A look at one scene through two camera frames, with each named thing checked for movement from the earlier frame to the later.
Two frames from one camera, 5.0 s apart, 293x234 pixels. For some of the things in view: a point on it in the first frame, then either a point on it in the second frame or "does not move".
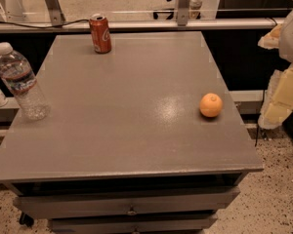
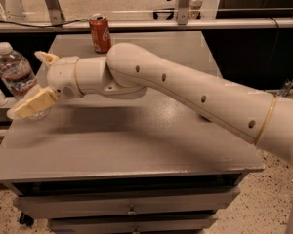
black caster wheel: [25, 219] does not move
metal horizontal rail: [139, 25] does not move
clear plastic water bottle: [18, 74] does not move
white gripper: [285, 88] to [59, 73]
